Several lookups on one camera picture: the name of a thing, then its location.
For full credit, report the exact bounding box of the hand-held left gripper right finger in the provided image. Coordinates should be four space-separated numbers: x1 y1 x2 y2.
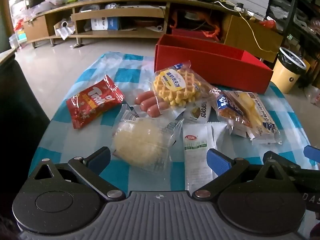
191 148 291 202

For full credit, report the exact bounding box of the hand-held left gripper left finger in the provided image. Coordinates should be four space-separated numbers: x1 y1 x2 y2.
27 146 127 202

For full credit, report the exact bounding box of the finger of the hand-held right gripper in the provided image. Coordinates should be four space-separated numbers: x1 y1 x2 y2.
262 151 320 180
303 145 320 159

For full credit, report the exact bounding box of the long white snack packet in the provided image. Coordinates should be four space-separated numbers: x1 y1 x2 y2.
182 122 228 193

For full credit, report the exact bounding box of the round white cake packet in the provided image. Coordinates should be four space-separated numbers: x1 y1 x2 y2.
111 104 185 175

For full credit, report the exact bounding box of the blue orange bread packet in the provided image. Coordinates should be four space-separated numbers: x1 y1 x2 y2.
211 87 253 138

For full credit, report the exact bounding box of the white wafer packet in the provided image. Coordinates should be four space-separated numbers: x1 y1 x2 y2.
182 99 213 124

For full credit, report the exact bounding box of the red snack packet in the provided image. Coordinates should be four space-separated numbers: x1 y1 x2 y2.
66 74 125 130

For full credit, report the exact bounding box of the yellow cake packet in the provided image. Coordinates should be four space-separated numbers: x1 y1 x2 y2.
230 90 283 145

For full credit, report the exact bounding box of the sausage packet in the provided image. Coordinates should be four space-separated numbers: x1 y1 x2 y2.
124 89 186 120

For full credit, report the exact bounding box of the waffle packet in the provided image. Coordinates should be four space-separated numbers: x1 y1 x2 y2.
152 60 213 108

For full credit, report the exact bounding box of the red cardboard box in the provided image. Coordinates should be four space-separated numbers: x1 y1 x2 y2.
154 34 274 95

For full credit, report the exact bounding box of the blue white checkered tablecloth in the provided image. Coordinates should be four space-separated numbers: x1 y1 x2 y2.
29 52 320 195

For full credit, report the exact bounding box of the cream trash bin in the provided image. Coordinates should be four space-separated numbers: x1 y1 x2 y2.
270 46 307 94

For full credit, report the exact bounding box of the black chair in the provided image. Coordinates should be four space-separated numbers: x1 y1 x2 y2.
0 52 50 205

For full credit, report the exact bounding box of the orange plastic bag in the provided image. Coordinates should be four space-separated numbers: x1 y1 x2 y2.
170 10 223 43

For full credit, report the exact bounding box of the white blue box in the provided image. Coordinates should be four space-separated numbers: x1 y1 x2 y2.
90 17 120 30

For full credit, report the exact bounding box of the red plastic bag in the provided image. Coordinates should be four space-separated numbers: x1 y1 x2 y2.
260 20 277 30

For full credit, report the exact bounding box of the plastic drawer unit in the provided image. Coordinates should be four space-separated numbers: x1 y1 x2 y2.
14 27 27 48

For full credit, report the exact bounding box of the wooden tv stand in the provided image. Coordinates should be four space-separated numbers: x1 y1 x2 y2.
22 0 284 63

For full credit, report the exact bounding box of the black shelf rack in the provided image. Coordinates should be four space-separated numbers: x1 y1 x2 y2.
265 0 320 68

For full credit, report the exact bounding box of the yellow cable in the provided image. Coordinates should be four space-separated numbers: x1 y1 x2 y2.
240 11 279 53

